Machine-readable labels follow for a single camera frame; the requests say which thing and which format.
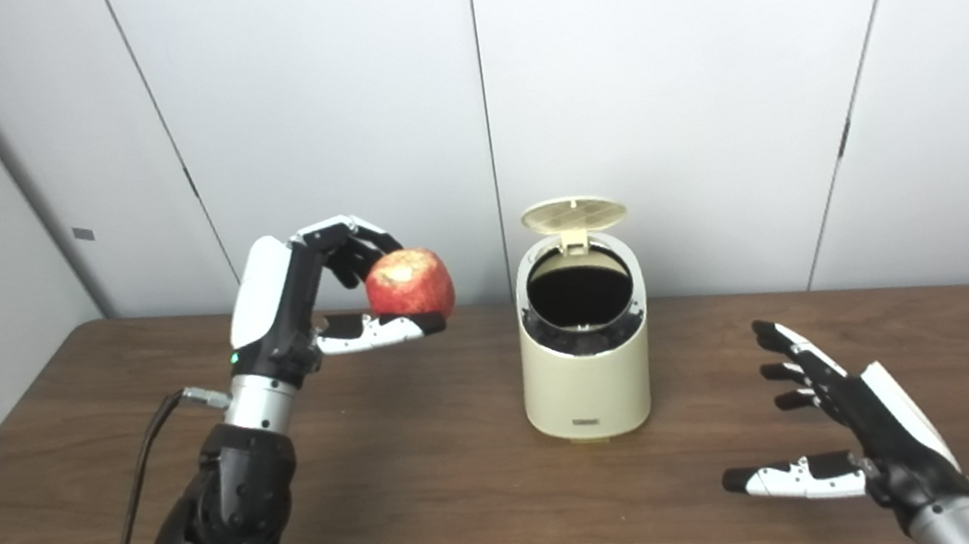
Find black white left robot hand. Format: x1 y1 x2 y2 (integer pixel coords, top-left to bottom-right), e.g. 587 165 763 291
214 203 453 395

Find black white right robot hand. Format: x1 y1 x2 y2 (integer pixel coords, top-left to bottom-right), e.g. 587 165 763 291
702 293 969 544

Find red apple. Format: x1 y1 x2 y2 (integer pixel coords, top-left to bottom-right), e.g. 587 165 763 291
360 242 459 329

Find cream round bin lid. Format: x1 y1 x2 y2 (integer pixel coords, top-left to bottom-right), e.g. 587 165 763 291
519 189 632 258

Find cream-colored bin body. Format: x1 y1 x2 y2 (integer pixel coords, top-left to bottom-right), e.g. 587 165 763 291
503 224 665 450

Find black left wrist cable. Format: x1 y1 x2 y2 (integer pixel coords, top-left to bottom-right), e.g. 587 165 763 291
70 382 252 544

